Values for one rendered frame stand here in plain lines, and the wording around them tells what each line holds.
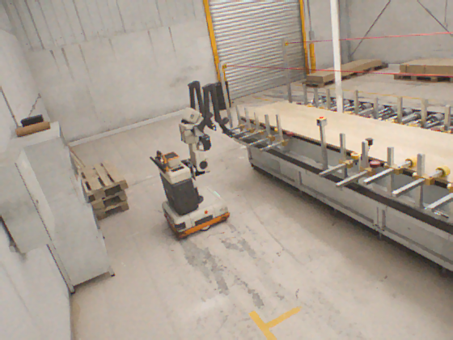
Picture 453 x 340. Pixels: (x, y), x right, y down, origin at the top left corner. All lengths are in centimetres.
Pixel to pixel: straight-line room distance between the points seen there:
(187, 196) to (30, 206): 183
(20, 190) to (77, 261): 146
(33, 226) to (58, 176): 92
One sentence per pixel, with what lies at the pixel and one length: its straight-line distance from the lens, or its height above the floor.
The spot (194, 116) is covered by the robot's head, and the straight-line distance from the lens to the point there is 381.
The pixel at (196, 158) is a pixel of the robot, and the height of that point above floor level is 83.
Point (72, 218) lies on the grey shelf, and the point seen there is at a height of 77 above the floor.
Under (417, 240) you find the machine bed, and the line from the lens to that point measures 336.
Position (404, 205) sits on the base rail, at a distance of 286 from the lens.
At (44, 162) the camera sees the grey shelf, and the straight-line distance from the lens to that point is 335.
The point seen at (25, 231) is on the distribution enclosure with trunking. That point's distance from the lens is 258.
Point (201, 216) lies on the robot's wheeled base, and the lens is 396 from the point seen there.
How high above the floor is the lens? 217
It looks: 23 degrees down
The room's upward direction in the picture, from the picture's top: 11 degrees counter-clockwise
